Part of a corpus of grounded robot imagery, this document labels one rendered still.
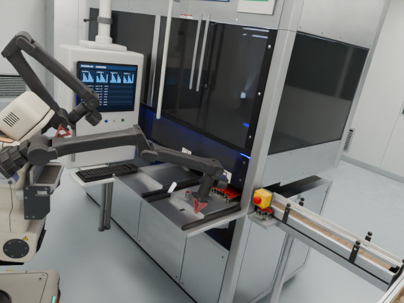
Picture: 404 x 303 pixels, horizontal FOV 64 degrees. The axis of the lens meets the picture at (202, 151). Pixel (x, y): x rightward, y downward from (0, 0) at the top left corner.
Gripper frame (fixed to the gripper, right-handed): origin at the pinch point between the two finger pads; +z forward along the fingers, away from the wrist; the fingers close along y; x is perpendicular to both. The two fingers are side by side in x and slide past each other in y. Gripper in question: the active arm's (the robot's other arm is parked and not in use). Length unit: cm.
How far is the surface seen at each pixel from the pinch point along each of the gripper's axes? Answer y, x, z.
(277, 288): 52, -34, 29
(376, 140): 479, 64, -104
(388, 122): 469, 57, -138
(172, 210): -5.3, 10.0, 4.7
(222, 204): 21.9, 1.9, -3.9
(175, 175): 22.2, 42.3, -3.4
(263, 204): 22.4, -20.5, -15.4
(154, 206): -10.3, 17.5, 6.3
